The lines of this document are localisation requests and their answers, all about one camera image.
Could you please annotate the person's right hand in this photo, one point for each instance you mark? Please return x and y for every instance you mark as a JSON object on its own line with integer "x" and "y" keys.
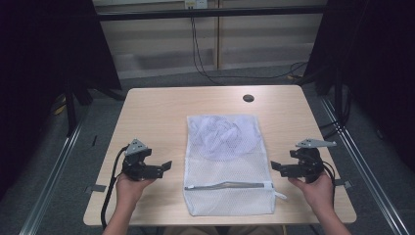
{"x": 318, "y": 196}

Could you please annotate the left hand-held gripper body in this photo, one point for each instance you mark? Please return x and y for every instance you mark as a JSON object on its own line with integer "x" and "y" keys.
{"x": 133, "y": 163}

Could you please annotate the white wall socket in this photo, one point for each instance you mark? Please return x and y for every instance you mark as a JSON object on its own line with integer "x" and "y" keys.
{"x": 195, "y": 4}

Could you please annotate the small black floor tape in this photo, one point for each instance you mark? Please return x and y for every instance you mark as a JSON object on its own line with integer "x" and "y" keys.
{"x": 94, "y": 140}

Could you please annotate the black metal stand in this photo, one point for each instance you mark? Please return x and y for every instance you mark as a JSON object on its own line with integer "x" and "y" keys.
{"x": 339, "y": 98}

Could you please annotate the grey tape strip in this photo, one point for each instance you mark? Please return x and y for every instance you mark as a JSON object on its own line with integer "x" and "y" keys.
{"x": 345, "y": 183}
{"x": 97, "y": 188}

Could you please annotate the white mesh laundry bag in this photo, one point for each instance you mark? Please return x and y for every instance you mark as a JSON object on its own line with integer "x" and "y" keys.
{"x": 228, "y": 196}

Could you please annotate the white crumpled cloth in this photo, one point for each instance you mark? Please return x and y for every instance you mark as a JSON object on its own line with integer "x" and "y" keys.
{"x": 221, "y": 135}

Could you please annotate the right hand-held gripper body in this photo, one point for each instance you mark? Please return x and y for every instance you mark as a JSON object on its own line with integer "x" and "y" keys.
{"x": 310, "y": 163}

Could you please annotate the person's left hand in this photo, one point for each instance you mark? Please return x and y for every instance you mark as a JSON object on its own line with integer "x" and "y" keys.
{"x": 129, "y": 192}

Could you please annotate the black curtain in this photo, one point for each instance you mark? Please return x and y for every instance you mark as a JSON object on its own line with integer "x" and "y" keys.
{"x": 375, "y": 65}
{"x": 39, "y": 65}

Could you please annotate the aluminium floor rail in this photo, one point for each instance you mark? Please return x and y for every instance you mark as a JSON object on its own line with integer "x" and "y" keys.
{"x": 368, "y": 176}
{"x": 49, "y": 186}

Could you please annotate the black horizontal metal bar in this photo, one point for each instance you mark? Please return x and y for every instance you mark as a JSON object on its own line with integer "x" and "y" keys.
{"x": 195, "y": 13}

